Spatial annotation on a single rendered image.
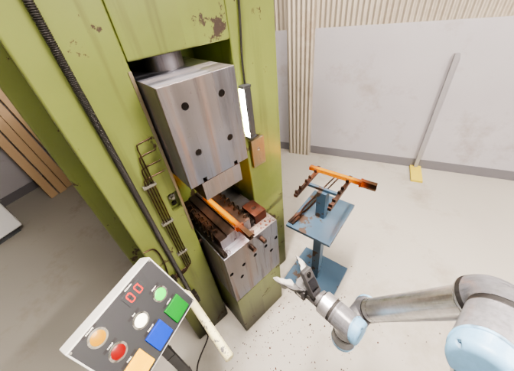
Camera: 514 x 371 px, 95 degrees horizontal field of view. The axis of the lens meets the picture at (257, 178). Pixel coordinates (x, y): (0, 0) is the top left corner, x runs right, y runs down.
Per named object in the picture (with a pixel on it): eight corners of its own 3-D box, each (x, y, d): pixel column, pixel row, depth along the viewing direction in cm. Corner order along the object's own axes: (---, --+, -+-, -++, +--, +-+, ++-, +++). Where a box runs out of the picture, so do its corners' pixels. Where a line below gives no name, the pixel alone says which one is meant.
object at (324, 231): (354, 206, 163) (354, 204, 162) (329, 248, 139) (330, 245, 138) (314, 192, 179) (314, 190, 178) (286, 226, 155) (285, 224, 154)
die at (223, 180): (242, 179, 113) (239, 162, 107) (207, 200, 103) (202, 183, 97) (197, 150, 139) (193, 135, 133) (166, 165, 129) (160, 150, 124)
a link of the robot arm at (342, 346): (362, 337, 97) (367, 325, 90) (346, 360, 92) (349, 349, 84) (342, 319, 103) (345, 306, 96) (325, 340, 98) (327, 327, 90)
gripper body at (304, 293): (292, 291, 102) (315, 313, 95) (292, 281, 97) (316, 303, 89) (304, 279, 106) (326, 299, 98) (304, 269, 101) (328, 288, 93)
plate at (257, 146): (265, 161, 138) (263, 135, 128) (254, 167, 134) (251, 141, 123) (263, 160, 139) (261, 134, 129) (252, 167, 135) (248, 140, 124)
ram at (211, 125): (261, 150, 113) (252, 59, 89) (191, 190, 95) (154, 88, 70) (213, 127, 140) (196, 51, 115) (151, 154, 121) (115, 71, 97)
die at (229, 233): (251, 228, 134) (249, 217, 129) (222, 249, 125) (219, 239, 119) (211, 195, 161) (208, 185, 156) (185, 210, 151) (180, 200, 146)
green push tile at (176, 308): (189, 304, 98) (177, 293, 95) (178, 323, 92) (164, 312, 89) (186, 304, 99) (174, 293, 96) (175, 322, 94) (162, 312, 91)
